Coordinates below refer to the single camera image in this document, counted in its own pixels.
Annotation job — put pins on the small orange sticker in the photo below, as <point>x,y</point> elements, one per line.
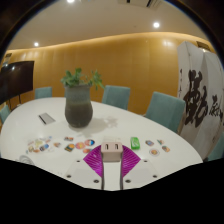
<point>57,144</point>

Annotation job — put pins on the grey flat notebook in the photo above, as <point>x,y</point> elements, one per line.
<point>47,118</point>

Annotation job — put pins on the small pink charger block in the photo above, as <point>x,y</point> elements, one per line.
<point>111,151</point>

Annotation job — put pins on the teal chairs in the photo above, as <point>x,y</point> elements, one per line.
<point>165,111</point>

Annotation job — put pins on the round pink sticker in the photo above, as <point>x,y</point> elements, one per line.
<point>80,145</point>

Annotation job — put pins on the orange and blue oval sticker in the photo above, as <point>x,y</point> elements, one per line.
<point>87,150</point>

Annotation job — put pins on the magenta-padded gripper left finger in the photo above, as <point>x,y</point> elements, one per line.
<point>93,160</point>

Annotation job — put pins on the small round sticker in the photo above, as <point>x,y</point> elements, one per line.
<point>149,143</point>
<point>160,141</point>
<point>154,152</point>
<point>165,148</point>

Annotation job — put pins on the potted plant in grey vase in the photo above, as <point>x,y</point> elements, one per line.
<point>78,110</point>

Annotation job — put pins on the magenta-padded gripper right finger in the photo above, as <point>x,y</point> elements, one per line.
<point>130,160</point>

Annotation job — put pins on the dark square sticker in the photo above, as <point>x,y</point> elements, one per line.
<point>69,147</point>

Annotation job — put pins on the small green packet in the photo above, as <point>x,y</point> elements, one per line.
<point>135,143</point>

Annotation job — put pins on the round dark sticker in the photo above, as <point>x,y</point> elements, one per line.
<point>89,142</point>

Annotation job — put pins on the white calligraphy folding screen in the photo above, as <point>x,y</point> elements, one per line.
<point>196,100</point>

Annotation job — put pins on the round ceiling lights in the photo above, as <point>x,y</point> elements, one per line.
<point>156,24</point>

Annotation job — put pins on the black television screen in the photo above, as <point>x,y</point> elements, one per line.
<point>16,80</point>

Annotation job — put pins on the black rectangular sticker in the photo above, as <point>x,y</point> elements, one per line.
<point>68,138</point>

